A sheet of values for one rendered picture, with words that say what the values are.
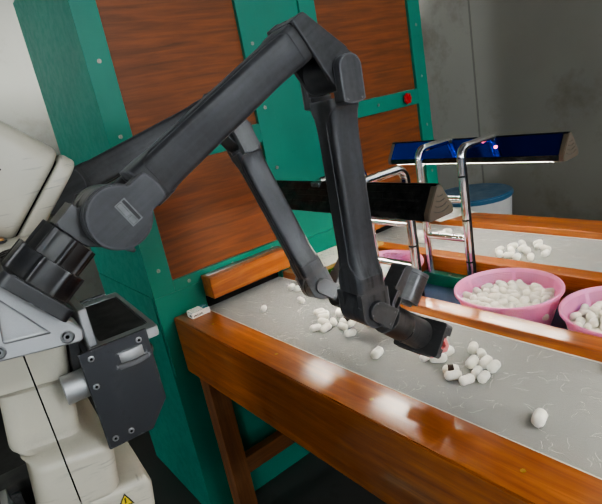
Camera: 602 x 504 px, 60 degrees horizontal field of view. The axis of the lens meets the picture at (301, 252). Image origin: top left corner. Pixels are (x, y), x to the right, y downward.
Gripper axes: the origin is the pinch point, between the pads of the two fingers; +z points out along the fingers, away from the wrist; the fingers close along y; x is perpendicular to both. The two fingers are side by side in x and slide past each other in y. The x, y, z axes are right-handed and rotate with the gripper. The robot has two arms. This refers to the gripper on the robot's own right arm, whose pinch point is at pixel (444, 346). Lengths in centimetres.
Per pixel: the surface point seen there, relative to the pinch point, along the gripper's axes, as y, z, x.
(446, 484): -14.7, -9.8, 21.6
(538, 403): -17.5, 6.3, 4.1
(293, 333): 45.8, 1.4, 8.2
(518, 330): -3.6, 18.7, -10.0
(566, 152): 6, 33, -62
